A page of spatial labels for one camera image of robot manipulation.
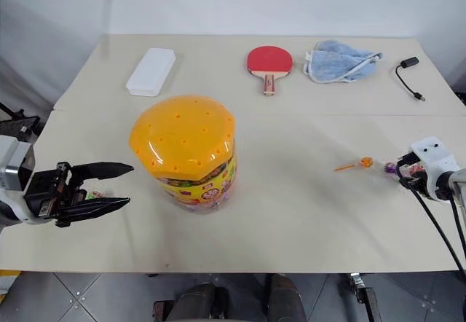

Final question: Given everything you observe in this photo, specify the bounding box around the black equipment frame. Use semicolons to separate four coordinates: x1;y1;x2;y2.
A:
0;101;42;145

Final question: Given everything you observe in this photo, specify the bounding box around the white rectangular plastic box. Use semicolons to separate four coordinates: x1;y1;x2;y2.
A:
125;47;177;98

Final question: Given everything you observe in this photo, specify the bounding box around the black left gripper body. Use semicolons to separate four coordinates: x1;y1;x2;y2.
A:
23;161;75;229

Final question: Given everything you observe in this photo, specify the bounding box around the lollipop jar with orange lid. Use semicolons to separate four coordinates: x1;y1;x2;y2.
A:
128;95;239;214

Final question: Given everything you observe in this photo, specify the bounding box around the orange lollipop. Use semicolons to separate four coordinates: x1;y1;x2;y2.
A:
333;157;374;173

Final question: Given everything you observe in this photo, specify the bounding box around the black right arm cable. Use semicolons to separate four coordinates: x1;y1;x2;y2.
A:
448;192;466;259
399;181;466;278

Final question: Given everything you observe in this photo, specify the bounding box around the dark rounded shape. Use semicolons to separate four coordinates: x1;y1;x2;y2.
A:
266;273;307;322
166;281;229;322

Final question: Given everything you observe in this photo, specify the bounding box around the red table tennis paddle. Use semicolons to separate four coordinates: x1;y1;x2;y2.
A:
246;45;294;97

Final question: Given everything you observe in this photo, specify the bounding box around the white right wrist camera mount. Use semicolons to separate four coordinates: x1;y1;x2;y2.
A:
408;136;462;203

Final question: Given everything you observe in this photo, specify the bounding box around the light blue towel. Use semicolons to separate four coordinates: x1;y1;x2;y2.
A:
302;39;384;84

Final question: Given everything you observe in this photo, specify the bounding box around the metal table leg bracket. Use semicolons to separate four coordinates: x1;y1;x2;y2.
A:
348;272;382;322

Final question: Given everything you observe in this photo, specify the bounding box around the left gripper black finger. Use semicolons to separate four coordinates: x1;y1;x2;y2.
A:
56;196;131;228
70;161;135;184

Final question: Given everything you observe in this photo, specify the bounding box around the green and red lollipop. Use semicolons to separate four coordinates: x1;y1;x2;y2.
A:
84;189;111;201

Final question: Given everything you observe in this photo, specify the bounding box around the purple lollipop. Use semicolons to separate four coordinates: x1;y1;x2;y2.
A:
383;160;399;180

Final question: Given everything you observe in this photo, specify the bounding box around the black USB adapter cable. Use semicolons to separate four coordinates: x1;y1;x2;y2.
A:
395;56;426;102

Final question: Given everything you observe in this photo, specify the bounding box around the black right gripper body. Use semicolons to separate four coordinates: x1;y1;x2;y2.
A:
410;152;431;197

